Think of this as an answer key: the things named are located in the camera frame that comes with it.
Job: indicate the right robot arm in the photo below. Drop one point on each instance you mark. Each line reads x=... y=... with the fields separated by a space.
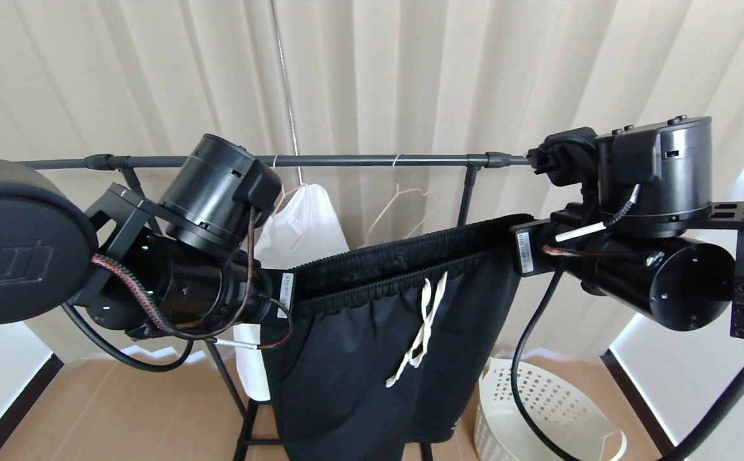
x=666 y=173

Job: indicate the white laundry basket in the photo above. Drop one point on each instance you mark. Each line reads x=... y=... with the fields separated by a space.
x=538 y=410

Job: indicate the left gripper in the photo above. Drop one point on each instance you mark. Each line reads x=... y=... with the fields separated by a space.
x=218 y=291

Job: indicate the beige curtain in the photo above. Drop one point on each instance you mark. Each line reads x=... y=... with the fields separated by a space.
x=410 y=64

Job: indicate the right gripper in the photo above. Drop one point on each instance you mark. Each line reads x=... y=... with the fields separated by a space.
x=666 y=282

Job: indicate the black clothes rack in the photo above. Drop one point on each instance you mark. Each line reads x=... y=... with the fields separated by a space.
x=359 y=160

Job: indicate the black garment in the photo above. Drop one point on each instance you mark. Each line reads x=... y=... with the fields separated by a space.
x=346 y=358

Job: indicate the pink clothes hanger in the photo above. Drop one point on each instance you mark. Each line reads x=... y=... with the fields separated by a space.
x=378 y=218
x=279 y=203

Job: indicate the white printed garment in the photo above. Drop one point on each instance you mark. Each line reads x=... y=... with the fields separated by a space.
x=301 y=224

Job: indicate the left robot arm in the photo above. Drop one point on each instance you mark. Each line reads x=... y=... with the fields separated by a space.
x=20 y=243

